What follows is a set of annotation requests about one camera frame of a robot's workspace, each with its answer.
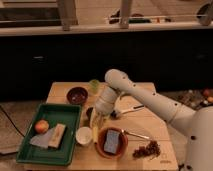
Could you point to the metal spoon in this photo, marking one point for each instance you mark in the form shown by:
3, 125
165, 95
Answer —
136, 135

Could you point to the grey cloth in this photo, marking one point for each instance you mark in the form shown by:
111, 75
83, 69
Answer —
42, 140

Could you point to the red apple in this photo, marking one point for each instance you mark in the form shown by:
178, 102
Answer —
41, 126

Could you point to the wooden block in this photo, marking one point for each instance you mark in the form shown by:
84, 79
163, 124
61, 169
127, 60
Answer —
57, 136

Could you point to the black dish brush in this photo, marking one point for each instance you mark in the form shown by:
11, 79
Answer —
117, 113

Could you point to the green plastic cup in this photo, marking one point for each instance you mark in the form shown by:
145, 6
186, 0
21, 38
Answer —
93, 86

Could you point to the bunch of dark grapes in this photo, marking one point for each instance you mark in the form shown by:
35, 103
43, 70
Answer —
151, 149

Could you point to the yellow banana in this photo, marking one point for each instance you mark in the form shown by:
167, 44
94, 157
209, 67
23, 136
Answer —
95, 130

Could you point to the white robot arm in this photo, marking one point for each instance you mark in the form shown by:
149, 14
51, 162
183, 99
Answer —
195, 125

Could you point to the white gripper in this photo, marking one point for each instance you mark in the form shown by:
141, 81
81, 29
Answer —
96, 115

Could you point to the metal cup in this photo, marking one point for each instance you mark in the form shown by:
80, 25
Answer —
89, 112

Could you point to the blue sponge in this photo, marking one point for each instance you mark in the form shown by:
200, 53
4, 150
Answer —
112, 141

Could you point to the dark red bowl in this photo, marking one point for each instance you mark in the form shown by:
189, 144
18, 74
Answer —
77, 96

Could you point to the green plastic tray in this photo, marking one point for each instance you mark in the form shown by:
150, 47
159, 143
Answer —
35, 148

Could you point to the white paper cup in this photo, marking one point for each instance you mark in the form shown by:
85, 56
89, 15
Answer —
84, 136

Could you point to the orange plate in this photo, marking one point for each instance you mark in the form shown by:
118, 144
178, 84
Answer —
122, 146

